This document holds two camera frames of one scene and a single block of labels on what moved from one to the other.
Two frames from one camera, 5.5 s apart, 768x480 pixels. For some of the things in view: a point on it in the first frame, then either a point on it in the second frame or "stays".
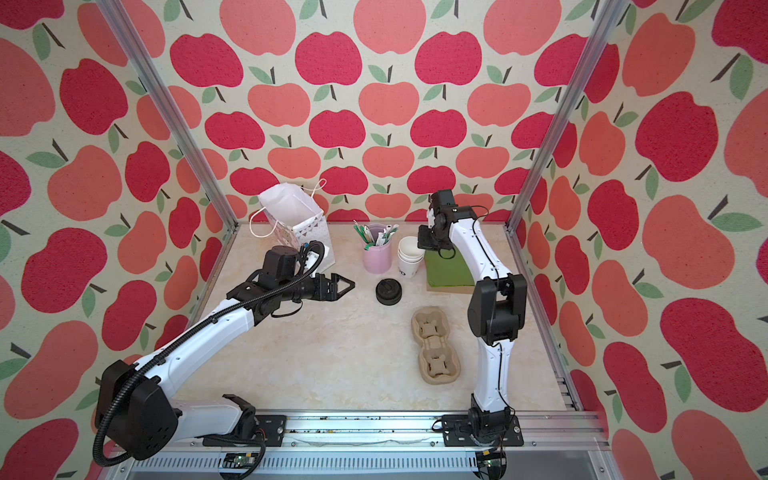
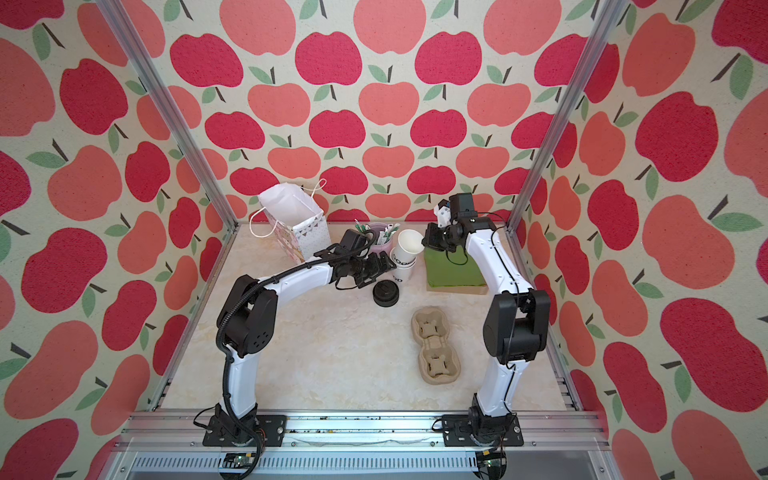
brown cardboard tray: [469, 289] stays
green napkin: [444, 272] stays
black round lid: [388, 291] stays
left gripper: [333, 294] to [376, 269]
